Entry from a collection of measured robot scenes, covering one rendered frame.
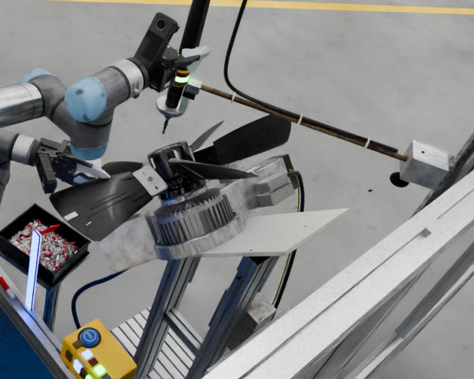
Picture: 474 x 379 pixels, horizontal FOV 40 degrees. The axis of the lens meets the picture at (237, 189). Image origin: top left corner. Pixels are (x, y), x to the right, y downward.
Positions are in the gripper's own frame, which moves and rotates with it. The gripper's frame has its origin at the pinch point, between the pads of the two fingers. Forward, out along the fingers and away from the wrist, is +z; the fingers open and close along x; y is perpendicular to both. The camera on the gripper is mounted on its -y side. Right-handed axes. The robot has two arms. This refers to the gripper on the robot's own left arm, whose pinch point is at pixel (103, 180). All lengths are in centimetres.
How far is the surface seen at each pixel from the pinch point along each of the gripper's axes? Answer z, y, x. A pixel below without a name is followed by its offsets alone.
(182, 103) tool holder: 14.0, -0.9, -31.3
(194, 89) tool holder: 15.7, -1.4, -36.2
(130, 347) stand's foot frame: 22, 30, 107
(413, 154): 69, -4, -40
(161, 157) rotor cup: 12.6, 8.1, -7.0
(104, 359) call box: 14.8, -42.6, 15.2
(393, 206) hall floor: 145, 170, 100
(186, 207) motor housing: 23.4, 1.0, 1.4
